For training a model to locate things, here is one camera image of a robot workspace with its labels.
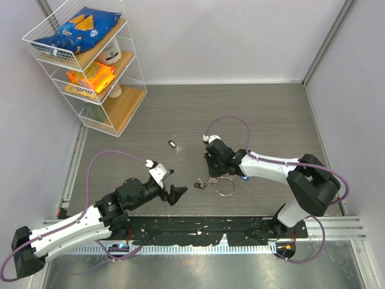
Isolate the blue chips bag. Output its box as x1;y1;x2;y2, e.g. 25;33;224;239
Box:
32;7;122;54

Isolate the white paper cup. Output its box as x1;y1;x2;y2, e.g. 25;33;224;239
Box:
108;83;122;99

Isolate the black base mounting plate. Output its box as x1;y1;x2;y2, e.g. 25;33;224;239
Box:
106;216;308;247

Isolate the aluminium corner frame post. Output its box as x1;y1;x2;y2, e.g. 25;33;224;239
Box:
302;0;357;87

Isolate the white jar with label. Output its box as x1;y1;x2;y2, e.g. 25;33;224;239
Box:
96;37;122;65

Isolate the white slotted cable duct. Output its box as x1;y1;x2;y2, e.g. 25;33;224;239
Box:
65;241;277;256

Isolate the orange snack box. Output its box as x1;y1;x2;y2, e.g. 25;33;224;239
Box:
66;61;116;93

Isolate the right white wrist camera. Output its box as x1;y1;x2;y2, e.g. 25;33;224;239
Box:
202;135;221;145

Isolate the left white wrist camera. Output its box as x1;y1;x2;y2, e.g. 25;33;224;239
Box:
149;163;171;189

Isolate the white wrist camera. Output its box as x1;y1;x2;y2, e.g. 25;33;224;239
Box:
149;163;171;189
202;135;221;145

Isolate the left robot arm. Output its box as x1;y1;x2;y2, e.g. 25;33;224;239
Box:
11;167;188;279

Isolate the white wire shelf rack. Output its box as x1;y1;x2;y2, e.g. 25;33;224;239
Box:
22;1;147;137

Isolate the bunch of silver keys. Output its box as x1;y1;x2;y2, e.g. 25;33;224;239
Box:
194;177;218;190

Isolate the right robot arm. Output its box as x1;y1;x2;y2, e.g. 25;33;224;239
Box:
205;139;341;237

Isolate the yellow blue snack box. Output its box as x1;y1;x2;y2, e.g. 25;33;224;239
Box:
64;84;94;99

